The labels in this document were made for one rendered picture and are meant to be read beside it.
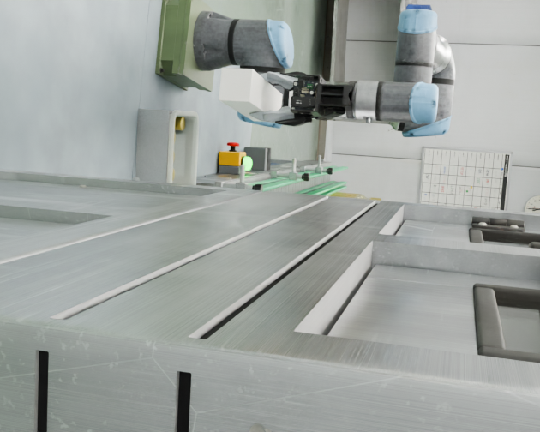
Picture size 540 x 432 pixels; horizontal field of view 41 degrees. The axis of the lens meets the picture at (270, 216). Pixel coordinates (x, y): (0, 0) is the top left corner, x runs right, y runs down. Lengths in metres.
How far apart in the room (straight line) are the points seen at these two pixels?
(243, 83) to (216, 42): 0.50
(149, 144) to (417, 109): 0.68
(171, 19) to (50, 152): 0.58
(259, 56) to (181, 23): 0.21
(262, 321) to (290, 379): 0.06
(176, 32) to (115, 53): 0.25
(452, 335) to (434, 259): 0.20
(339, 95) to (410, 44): 0.19
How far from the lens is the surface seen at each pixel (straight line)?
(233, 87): 1.38
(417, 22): 1.49
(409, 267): 0.60
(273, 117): 1.45
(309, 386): 0.28
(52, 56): 1.44
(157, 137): 1.74
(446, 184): 7.78
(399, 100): 1.38
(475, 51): 7.83
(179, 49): 1.84
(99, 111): 1.60
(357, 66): 7.89
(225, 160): 2.31
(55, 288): 0.38
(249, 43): 1.84
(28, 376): 0.32
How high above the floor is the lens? 1.49
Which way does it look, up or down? 14 degrees down
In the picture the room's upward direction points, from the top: 95 degrees clockwise
